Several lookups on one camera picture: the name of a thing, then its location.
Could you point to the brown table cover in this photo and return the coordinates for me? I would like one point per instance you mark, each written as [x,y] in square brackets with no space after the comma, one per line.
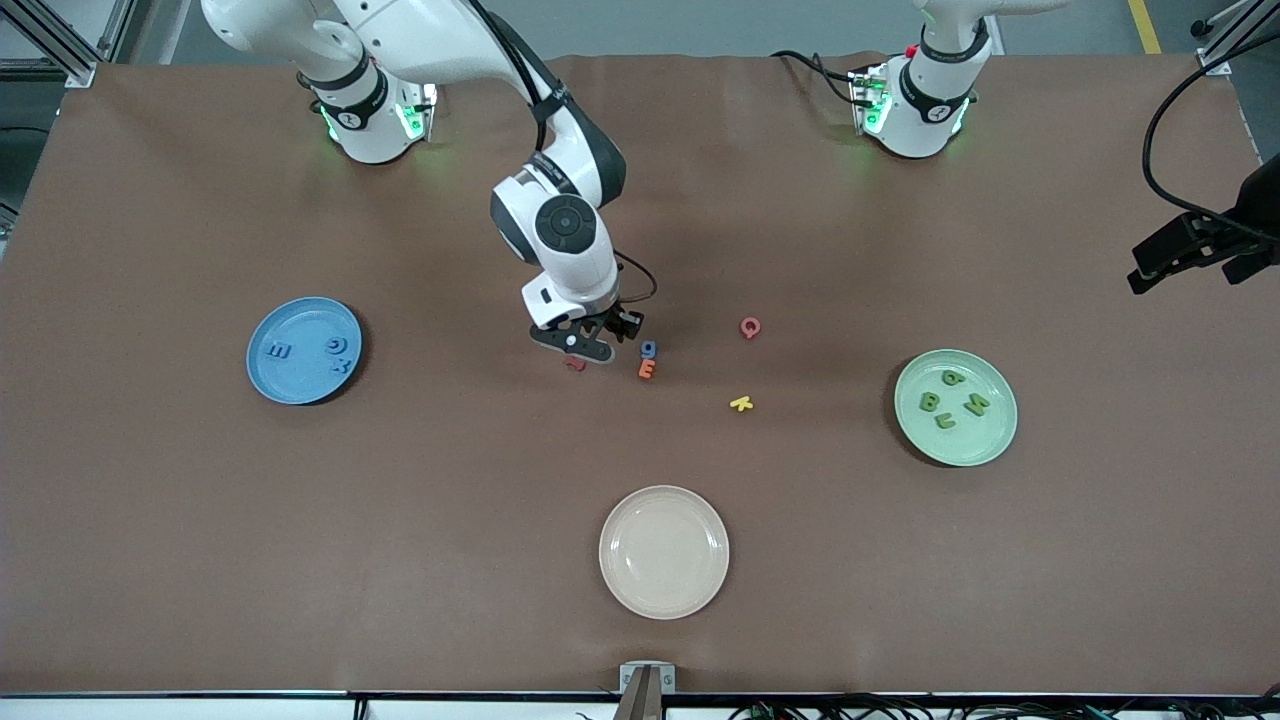
[450,560]

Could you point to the green letter P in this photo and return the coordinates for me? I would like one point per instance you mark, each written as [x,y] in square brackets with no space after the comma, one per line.
[952,378]

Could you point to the green letter B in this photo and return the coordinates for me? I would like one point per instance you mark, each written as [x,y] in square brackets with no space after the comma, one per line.
[929,402]

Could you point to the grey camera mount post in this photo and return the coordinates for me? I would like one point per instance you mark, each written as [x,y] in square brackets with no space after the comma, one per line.
[647,690]

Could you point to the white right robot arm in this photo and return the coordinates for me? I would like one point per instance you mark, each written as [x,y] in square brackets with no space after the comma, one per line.
[565,225]

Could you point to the green round plate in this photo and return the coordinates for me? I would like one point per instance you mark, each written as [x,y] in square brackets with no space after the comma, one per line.
[985,445]

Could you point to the beige round plate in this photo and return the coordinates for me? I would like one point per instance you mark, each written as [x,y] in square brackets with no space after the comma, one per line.
[664,552]

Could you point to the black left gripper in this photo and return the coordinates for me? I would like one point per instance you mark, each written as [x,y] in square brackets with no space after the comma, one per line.
[1262,205]

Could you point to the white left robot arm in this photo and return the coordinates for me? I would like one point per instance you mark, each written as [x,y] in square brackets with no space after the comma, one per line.
[925,110]

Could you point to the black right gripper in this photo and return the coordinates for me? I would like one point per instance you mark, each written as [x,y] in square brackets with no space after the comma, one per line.
[606,319]

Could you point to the blue letter X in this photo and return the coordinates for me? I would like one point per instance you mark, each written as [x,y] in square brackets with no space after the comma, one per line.
[341,366]

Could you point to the orange letter E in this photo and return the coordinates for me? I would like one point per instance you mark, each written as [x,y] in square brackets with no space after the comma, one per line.
[647,370]

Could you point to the aluminium frame profile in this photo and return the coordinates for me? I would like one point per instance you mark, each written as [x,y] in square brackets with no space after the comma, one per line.
[1225,45]
[70,60]

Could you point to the green letter N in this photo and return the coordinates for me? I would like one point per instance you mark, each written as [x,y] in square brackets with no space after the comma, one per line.
[975,404]

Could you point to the pink letter Q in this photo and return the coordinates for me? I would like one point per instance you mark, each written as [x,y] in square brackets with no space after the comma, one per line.
[750,327]

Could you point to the blue round plate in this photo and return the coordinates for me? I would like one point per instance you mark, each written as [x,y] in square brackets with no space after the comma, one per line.
[300,385]

